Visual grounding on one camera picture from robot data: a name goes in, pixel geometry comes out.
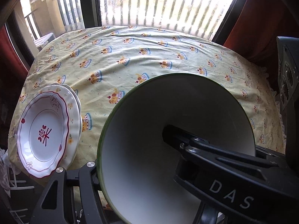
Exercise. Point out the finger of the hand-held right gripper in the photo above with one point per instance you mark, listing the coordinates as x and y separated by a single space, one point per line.
268 155
222 168

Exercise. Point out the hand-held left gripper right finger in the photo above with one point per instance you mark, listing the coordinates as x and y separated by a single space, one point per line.
205 214

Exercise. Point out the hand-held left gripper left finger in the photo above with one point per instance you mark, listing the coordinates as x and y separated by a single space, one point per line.
90 179

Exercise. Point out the large scalloped yellow-floral plate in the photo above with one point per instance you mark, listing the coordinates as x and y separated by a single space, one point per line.
72 126

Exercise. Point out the cream bowl with dark rim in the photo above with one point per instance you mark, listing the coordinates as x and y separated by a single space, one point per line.
140 144

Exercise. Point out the white plate with lined rim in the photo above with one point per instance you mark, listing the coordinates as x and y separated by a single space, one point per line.
42 133

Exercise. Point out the red curtain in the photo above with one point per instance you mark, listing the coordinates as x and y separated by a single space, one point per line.
257 16
9 56

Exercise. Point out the white wooden stool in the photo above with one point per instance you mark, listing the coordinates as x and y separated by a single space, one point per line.
17 212
21 187

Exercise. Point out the crumpled pale cloth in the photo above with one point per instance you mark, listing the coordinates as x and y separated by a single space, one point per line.
4 172

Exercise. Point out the yellow printed tablecloth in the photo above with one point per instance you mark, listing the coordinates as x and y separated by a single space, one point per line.
140 51

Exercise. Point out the white outdoor air conditioner unit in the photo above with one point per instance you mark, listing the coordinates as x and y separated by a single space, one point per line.
44 40

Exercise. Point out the balcony railing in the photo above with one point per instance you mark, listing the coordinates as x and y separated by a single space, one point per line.
70 9

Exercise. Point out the black window frame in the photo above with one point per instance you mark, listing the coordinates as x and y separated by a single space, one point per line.
90 4

